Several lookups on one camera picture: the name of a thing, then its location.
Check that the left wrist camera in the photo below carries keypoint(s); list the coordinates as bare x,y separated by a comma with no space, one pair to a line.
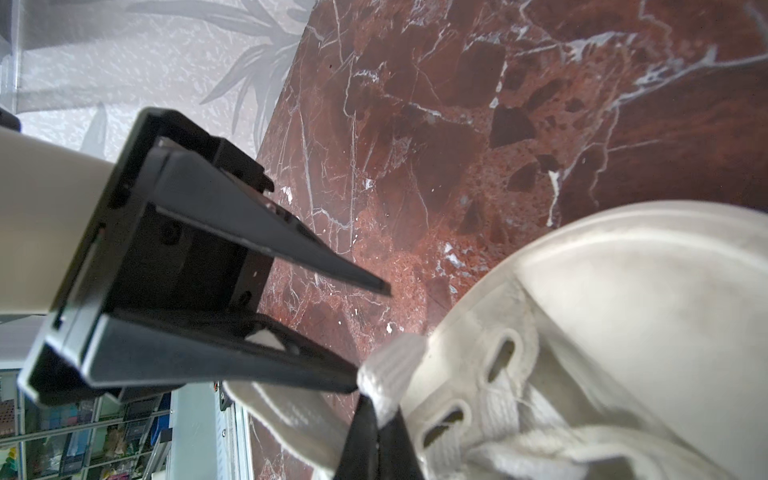
48,195

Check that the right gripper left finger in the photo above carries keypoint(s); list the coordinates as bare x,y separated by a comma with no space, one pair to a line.
359,459

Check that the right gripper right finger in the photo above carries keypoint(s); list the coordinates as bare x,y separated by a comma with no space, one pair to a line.
396,456

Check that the clear plastic wall bin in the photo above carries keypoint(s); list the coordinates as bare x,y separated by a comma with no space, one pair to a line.
11,53

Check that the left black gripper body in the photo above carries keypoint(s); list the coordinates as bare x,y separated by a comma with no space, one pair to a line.
156,297

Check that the shelving with coloured items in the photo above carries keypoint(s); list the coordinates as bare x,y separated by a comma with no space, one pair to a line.
88,439

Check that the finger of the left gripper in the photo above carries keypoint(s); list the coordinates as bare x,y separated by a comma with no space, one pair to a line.
258,228
139,347

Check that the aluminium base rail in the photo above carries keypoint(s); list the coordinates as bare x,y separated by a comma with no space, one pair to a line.
232,435

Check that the cream white sneaker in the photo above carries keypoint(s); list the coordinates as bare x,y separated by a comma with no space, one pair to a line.
631,344

